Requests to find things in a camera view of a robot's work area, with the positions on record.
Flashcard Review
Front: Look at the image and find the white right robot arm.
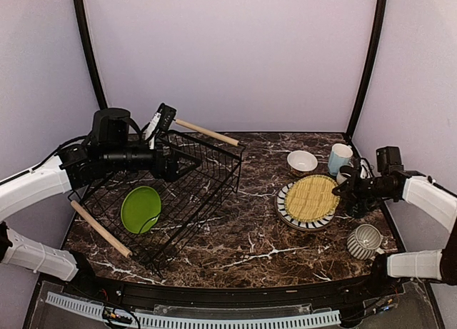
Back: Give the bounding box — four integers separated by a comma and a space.
332, 146, 456, 296

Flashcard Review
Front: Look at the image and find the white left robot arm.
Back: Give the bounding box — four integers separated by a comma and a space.
1, 104, 199, 298

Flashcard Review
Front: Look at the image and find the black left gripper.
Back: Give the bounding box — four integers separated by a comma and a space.
103, 135, 202, 183

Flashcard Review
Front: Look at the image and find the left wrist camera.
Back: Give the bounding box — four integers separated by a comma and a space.
144, 103, 176, 150

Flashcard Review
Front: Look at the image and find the yellow ribbed plate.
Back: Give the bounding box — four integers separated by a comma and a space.
285, 174, 340, 221

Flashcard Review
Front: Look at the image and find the beige patterned bowl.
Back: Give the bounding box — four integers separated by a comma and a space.
287, 151, 318, 176

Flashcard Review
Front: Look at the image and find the black front rail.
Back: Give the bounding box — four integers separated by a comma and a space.
64, 275, 396, 309

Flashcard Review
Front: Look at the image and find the grey reindeer plate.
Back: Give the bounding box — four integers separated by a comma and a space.
279, 214, 334, 232

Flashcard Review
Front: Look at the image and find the black frame post right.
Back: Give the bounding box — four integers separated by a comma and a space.
345, 0, 387, 141

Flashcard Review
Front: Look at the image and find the wooden rack handle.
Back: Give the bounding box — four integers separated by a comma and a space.
174, 118, 239, 146
70, 200, 132, 258

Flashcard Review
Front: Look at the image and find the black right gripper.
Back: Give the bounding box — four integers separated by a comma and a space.
333, 170, 393, 206

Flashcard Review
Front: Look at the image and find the light blue faceted mug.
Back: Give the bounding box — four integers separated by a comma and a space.
328, 143, 353, 176

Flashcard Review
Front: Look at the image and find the black frame post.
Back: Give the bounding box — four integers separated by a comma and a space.
73, 0, 108, 109
345, 0, 387, 141

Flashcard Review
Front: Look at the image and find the dark green mug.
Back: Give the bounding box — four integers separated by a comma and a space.
346, 198, 378, 218

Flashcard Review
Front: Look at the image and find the white steel tumbler cup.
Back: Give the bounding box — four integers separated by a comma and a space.
336, 165, 353, 185

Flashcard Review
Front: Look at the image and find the striped round mug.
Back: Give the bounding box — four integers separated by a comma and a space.
346, 224, 385, 260

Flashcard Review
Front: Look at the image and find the black white striped plate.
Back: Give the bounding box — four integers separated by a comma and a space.
274, 182, 335, 222

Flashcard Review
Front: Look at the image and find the wooden rack handle far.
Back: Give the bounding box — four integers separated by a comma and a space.
174, 118, 239, 146

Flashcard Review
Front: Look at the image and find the bright green plate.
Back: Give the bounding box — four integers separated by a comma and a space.
121, 186, 161, 234

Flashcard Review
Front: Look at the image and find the wooden rack handle near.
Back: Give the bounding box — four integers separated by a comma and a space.
70, 200, 132, 258

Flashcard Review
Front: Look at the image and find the black frame post left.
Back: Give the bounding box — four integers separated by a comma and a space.
73, 0, 108, 109

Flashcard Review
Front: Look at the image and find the black wire dish rack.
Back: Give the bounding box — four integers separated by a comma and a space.
80, 130, 246, 274

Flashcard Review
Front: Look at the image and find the white slotted cable duct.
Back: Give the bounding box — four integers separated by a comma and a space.
46, 291, 341, 328

